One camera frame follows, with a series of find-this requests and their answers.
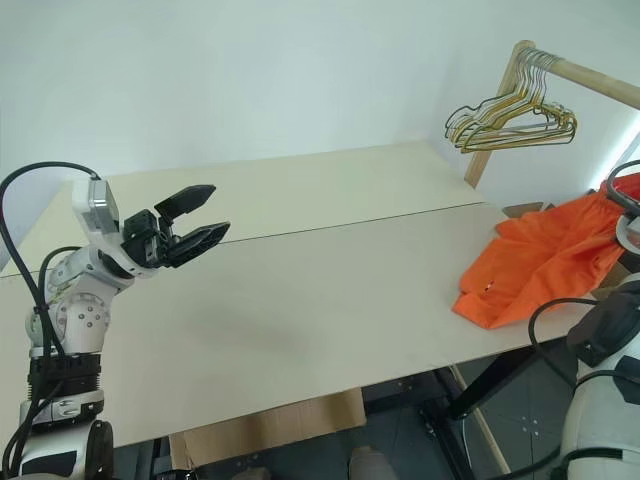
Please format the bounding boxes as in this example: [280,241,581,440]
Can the wooden rack post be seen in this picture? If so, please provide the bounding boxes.
[463,39,537,189]

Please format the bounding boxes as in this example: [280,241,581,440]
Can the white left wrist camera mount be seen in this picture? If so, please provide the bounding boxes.
[71,176,166,281]

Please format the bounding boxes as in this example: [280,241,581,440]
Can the large brown cardboard box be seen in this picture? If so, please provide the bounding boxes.
[168,387,367,472]

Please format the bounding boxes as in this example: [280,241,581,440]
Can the orange shorts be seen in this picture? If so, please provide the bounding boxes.
[451,192,632,330]

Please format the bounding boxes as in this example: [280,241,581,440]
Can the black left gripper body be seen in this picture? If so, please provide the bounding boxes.
[121,208,177,270]

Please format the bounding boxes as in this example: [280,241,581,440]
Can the silver wire hanger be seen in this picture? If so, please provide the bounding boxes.
[452,49,576,149]

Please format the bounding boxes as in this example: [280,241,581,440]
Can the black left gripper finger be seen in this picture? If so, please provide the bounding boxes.
[152,183,218,222]
[166,220,233,270]

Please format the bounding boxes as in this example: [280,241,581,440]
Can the black table leg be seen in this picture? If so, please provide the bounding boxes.
[446,346,540,420]

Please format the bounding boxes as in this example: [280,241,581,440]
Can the wooden rack rod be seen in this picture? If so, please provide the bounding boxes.
[519,42,640,110]

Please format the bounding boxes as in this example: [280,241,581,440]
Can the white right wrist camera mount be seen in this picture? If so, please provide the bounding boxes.
[614,213,640,252]

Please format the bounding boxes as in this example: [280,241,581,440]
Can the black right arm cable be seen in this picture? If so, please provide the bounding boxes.
[527,160,640,389]

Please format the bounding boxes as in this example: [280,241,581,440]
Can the light wooden strip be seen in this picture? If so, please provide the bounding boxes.
[448,364,512,477]

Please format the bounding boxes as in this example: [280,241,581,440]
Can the bunch of metal hangers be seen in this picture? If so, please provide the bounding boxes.
[449,49,571,151]

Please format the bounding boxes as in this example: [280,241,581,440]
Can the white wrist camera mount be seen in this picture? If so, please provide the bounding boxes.
[614,213,640,252]
[71,176,166,281]

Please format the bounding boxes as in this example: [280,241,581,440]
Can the dark wire hanger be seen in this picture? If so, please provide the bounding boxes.
[444,49,554,147]

